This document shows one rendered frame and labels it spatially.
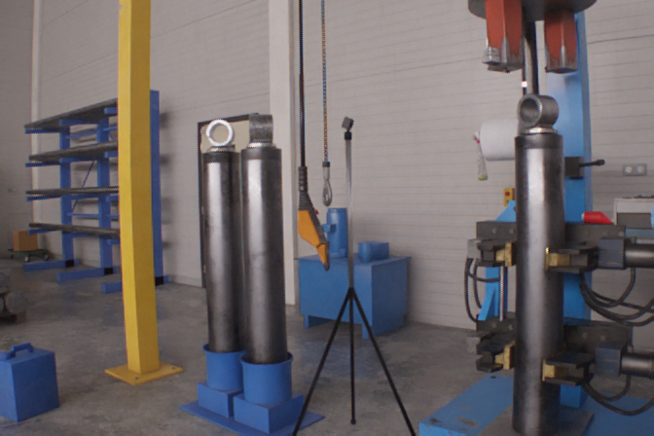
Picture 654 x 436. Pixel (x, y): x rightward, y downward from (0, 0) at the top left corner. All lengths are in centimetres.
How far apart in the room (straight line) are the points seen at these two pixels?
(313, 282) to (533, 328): 279
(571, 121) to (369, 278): 231
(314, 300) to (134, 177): 202
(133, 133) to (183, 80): 387
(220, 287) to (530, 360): 164
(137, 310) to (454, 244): 268
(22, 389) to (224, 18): 509
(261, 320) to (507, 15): 186
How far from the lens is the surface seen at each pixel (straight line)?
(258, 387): 296
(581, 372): 249
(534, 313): 248
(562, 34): 268
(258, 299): 285
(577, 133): 287
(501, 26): 240
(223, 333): 313
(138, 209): 383
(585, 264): 239
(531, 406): 260
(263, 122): 285
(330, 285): 480
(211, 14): 737
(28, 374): 346
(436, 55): 508
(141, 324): 392
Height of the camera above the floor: 127
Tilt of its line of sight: 1 degrees down
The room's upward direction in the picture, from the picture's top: 1 degrees counter-clockwise
